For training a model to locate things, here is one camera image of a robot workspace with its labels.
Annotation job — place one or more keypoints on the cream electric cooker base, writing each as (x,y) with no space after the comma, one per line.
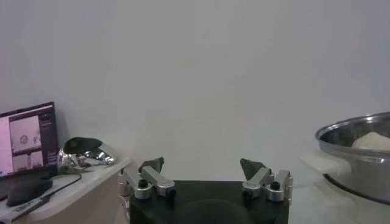
(324,164)

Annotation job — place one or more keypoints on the white steamed baozi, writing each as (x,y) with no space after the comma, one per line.
(373,142)

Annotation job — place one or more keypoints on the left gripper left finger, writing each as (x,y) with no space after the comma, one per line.
(158,179)

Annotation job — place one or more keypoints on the perforated steel steamer basket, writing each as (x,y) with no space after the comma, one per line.
(359,173)

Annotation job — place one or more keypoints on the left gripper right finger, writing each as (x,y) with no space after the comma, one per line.
(259,181)

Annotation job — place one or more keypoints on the shiny silver headset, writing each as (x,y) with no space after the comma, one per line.
(88,155)

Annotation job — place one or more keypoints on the white side table with mouse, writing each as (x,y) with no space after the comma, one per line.
(91,188)

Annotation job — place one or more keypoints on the small labelled usb adapter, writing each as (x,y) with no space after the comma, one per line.
(29,207)

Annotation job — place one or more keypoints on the black computer mouse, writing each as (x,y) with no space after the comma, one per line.
(29,191)

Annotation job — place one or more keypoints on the dark laptop with pink screen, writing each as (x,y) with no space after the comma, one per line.
(27,140)

